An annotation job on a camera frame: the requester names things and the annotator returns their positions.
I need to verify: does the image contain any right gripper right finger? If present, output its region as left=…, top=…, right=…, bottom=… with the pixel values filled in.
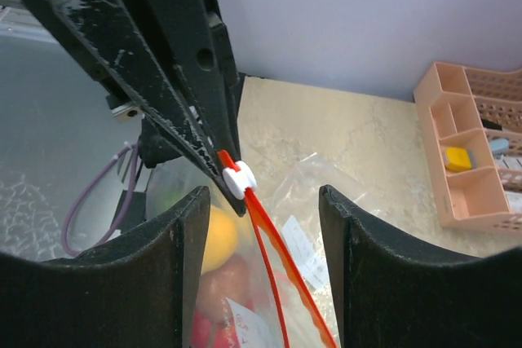
left=318, top=185, right=521, bottom=347

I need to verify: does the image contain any mango toy fruit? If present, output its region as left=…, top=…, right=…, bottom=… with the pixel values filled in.
left=150, top=188, right=183, bottom=216

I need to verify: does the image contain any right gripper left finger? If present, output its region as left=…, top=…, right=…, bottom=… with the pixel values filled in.
left=1, top=187, right=210, bottom=347

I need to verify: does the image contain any clear zip top bag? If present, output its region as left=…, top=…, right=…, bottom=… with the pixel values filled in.
left=146, top=148, right=368, bottom=348

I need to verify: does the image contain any yellow lemon toy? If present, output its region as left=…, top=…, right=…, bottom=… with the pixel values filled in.
left=201, top=205, right=239, bottom=275

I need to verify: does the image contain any orange desk organizer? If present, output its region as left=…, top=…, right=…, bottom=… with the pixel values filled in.
left=414, top=62, right=521, bottom=235

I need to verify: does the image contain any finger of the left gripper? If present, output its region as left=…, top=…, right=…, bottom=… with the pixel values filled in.
left=145, top=0, right=241, bottom=159
left=22, top=0, right=246, bottom=214

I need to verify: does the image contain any red apple toy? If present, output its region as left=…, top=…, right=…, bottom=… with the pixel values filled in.
left=191, top=309, right=240, bottom=348

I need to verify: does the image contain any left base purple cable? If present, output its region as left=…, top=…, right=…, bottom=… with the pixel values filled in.
left=60, top=142, right=142, bottom=258

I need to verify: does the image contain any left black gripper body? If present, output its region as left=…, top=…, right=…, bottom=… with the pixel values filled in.
left=115, top=0, right=242, bottom=169

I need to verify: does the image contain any yellow sponge block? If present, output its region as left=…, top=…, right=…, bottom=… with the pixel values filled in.
left=442, top=147, right=474, bottom=173

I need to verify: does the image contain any brown onion toy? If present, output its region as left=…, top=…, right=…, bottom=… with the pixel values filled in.
left=196, top=254, right=251, bottom=323

